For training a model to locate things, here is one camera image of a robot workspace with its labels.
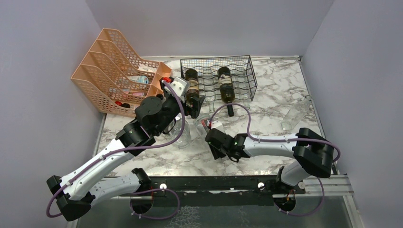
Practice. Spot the black wire wine rack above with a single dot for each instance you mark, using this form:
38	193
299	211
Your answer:
212	72

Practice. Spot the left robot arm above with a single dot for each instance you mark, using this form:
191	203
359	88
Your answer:
76	193

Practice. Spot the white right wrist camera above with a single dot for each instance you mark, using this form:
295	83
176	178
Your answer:
213	125

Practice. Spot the clear tall glass bottle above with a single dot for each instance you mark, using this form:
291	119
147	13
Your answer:
210	102

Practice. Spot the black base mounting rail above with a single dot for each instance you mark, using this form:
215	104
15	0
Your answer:
205	191

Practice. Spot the dark green wine bottle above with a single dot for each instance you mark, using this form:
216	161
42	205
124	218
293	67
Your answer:
226	88

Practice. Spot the green labelled wine bottle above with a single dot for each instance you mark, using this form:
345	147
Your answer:
191	75

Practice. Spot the peach plastic file organizer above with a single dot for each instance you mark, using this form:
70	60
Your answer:
111	65

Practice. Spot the pink tube item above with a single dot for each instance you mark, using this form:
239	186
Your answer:
133	92

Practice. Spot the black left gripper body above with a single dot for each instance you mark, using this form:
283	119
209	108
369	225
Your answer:
174	105

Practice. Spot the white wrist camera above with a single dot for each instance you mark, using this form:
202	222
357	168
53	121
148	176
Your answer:
213	125
178	85

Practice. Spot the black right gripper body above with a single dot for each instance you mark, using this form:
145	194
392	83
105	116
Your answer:
217	152

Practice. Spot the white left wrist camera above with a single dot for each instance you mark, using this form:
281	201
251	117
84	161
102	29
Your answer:
178	85

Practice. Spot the red and black small items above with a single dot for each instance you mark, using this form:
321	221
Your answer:
123	105

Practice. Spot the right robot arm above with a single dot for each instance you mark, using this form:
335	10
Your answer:
313	154

